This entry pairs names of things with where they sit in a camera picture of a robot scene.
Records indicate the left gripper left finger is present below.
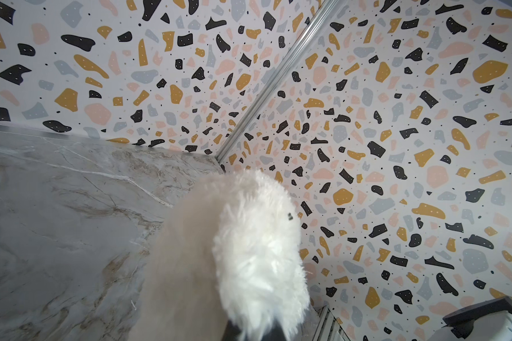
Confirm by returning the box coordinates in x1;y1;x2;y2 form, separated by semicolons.
221;321;244;341

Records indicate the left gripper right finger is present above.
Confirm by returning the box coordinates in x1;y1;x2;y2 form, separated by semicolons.
267;324;287;341

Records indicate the white plush teddy bear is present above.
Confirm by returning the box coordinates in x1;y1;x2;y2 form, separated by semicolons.
129;170;310;340

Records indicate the right aluminium corner post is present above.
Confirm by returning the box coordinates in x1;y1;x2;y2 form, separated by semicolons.
214;0;345;163

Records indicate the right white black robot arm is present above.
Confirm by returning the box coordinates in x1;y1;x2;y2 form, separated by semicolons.
429;296;512;341

